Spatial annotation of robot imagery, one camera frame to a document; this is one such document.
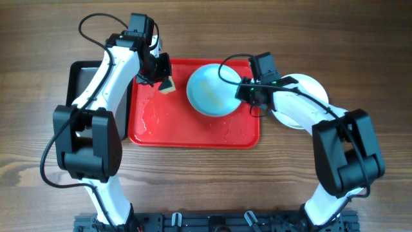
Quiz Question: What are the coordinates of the green yellow sponge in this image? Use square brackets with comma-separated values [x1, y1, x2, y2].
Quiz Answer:
[158, 75, 176, 94]

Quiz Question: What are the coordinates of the light blue plate top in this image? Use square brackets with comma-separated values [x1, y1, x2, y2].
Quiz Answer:
[186, 63, 241, 117]

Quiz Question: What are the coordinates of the white plate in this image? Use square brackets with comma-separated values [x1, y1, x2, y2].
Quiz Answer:
[272, 73, 333, 134]

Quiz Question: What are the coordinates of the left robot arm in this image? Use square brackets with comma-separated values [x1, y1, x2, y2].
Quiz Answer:
[53, 34, 171, 231]

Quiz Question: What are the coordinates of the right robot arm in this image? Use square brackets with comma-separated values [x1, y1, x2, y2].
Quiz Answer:
[236, 75, 385, 229]

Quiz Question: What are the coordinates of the red plastic tray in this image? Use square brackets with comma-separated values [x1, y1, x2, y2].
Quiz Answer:
[128, 58, 260, 149]

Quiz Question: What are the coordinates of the black metal tray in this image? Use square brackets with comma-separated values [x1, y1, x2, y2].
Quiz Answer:
[66, 61, 133, 140]

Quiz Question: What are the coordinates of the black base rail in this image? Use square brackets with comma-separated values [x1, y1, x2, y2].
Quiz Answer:
[73, 211, 361, 232]

